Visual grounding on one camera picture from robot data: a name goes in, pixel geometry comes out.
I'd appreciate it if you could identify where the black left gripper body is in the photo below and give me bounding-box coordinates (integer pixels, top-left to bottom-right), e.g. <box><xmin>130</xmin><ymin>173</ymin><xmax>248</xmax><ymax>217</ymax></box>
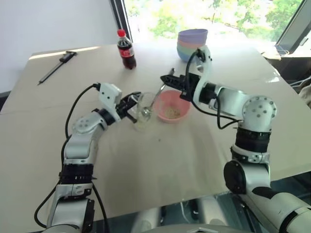
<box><xmin>116</xmin><ymin>95</ymin><xmax>135</xmax><ymax>120</ymax></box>

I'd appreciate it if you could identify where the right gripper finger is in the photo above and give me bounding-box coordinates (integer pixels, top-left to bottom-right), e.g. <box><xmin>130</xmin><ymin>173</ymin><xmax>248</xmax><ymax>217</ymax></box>
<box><xmin>160</xmin><ymin>75</ymin><xmax>183</xmax><ymax>83</ymax></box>
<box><xmin>162</xmin><ymin>80</ymin><xmax>184</xmax><ymax>91</ymax></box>

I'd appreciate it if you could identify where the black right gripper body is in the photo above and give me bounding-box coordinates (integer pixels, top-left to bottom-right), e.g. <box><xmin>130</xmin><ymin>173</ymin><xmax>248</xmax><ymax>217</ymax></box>
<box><xmin>180</xmin><ymin>72</ymin><xmax>203</xmax><ymax>100</ymax></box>

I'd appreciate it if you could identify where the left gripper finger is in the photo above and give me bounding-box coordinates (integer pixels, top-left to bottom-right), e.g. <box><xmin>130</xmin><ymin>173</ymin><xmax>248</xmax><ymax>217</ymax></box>
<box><xmin>122</xmin><ymin>91</ymin><xmax>142</xmax><ymax>105</ymax></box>
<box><xmin>124</xmin><ymin>110</ymin><xmax>138</xmax><ymax>123</ymax></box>

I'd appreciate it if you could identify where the clear glass mug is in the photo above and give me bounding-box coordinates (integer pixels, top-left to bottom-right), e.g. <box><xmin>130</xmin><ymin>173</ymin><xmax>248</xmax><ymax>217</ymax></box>
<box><xmin>132</xmin><ymin>92</ymin><xmax>156</xmax><ymax>132</ymax></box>

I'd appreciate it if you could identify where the metal spoon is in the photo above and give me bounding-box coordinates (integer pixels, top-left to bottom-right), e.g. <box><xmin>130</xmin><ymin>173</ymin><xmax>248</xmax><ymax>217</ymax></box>
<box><xmin>141</xmin><ymin>67</ymin><xmax>176</xmax><ymax>117</ymax></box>

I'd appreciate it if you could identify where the blue stacked bowl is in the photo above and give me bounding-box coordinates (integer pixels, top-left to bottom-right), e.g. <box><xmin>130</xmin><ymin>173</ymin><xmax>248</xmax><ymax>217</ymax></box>
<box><xmin>176</xmin><ymin>48</ymin><xmax>198</xmax><ymax>64</ymax></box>

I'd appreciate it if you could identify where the oatmeal in pink bowl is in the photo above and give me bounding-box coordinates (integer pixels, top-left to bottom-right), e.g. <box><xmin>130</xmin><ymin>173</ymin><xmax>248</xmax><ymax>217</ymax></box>
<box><xmin>165</xmin><ymin>108</ymin><xmax>182</xmax><ymax>117</ymax></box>

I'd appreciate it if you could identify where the green stacked bowl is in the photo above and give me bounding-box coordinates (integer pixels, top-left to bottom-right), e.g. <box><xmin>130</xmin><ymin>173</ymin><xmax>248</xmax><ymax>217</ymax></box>
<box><xmin>176</xmin><ymin>45</ymin><xmax>198</xmax><ymax>54</ymax></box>

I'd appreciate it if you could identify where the pink stacked bowl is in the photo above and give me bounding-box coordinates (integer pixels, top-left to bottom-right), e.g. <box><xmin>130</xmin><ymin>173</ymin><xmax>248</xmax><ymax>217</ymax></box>
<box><xmin>176</xmin><ymin>40</ymin><xmax>207</xmax><ymax>50</ymax></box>

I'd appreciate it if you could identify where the purple stacked bowl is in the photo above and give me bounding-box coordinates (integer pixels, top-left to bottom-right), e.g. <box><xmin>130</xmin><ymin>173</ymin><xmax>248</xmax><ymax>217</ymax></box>
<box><xmin>177</xmin><ymin>29</ymin><xmax>209</xmax><ymax>46</ymax></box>

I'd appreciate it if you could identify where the cola bottle red cap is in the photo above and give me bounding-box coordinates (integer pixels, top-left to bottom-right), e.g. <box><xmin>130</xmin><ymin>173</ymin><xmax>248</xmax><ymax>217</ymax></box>
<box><xmin>116</xmin><ymin>29</ymin><xmax>137</xmax><ymax>70</ymax></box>

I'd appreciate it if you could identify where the black digital caliper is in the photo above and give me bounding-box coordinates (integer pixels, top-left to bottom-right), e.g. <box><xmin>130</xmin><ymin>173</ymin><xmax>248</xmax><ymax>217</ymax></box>
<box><xmin>37</xmin><ymin>50</ymin><xmax>78</xmax><ymax>86</ymax></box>

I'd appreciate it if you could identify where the grey rounded robot torso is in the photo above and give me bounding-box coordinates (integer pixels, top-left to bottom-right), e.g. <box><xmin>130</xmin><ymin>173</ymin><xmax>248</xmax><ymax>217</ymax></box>
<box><xmin>132</xmin><ymin>193</ymin><xmax>246</xmax><ymax>233</ymax></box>

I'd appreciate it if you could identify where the dark slanted window sash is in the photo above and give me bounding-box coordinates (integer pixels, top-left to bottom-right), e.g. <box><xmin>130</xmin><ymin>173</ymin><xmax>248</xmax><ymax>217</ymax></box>
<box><xmin>275</xmin><ymin>0</ymin><xmax>311</xmax><ymax>59</ymax></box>

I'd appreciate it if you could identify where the beige crumpled cloth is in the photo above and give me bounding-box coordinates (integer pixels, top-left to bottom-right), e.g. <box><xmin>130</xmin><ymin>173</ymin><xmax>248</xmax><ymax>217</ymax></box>
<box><xmin>296</xmin><ymin>77</ymin><xmax>311</xmax><ymax>108</ymax></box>

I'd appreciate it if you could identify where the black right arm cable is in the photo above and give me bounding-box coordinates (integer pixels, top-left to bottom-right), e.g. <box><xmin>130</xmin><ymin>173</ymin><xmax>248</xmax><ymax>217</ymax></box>
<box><xmin>183</xmin><ymin>48</ymin><xmax>244</xmax><ymax>131</ymax></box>

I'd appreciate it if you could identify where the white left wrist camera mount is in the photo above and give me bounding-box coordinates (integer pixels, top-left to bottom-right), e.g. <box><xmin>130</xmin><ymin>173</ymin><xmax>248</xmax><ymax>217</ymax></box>
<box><xmin>98</xmin><ymin>82</ymin><xmax>122</xmax><ymax>122</ymax></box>

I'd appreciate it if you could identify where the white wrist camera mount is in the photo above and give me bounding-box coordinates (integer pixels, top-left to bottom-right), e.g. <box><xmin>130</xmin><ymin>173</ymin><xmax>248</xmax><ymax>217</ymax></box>
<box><xmin>98</xmin><ymin>82</ymin><xmax>122</xmax><ymax>122</ymax></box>
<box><xmin>191</xmin><ymin>45</ymin><xmax>213</xmax><ymax>105</ymax></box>

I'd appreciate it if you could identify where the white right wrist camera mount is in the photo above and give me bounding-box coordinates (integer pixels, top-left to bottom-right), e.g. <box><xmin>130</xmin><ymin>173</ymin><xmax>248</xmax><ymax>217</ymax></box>
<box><xmin>191</xmin><ymin>45</ymin><xmax>213</xmax><ymax>105</ymax></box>

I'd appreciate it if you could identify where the dark vertical window frame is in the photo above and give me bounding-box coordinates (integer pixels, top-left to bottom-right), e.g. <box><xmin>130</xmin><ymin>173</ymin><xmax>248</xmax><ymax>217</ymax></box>
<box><xmin>118</xmin><ymin>0</ymin><xmax>133</xmax><ymax>42</ymax></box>

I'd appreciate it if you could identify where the thin white cable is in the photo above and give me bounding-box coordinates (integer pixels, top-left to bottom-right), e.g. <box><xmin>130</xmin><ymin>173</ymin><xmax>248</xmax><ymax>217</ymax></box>
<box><xmin>276</xmin><ymin>44</ymin><xmax>293</xmax><ymax>57</ymax></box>

